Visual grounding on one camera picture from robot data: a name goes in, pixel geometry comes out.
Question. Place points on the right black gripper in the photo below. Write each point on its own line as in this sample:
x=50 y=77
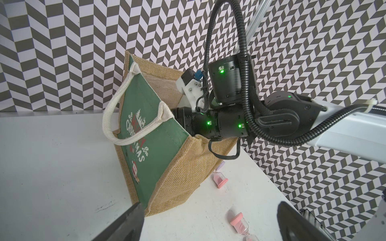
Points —
x=225 y=117

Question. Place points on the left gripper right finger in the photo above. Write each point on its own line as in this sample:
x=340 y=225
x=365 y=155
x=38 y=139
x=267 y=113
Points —
x=294 y=227

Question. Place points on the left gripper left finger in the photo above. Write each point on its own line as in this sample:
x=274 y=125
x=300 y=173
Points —
x=127 y=227

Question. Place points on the pink hourglass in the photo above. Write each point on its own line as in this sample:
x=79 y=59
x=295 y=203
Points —
x=219 y=179
x=241 y=226

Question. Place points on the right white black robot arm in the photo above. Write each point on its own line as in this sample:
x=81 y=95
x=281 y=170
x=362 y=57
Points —
x=289 y=119

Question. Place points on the purple hourglass right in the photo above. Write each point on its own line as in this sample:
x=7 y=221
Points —
x=220 y=166

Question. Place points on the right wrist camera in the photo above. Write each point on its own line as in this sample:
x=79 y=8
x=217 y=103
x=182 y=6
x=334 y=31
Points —
x=191 y=89

